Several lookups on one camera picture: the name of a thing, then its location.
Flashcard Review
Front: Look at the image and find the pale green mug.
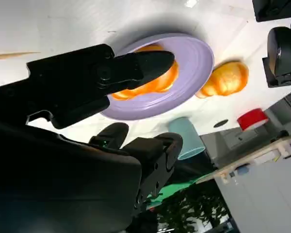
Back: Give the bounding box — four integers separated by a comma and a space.
168, 116, 206, 161

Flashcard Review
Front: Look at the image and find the light wooden desk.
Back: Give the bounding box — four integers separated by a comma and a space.
196, 135, 291, 185

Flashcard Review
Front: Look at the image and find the black round table grommet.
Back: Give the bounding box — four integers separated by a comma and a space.
213, 119, 230, 128

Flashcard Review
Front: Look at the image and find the orange and white toy bread roll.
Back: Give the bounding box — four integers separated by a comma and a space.
195, 60, 249, 99
111, 45, 179, 101

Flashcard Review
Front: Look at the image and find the green leafy plant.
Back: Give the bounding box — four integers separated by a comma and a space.
157, 186, 230, 233

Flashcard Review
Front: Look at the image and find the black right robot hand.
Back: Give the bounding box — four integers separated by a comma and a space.
0, 43, 184, 233

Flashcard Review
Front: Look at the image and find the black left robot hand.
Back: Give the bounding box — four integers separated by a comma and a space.
252, 0, 291, 23

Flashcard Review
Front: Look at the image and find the red tape roll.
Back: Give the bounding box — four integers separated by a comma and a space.
237, 108, 269, 133

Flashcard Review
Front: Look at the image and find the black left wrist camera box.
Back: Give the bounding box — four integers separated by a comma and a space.
261, 57, 291, 88

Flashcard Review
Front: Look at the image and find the green cloth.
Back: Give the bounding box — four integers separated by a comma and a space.
146, 182, 197, 212

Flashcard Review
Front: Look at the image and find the grey cabinet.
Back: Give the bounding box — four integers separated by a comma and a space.
200, 125, 282, 169

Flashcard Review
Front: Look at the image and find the lilac plate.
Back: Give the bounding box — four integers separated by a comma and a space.
98, 33, 215, 121

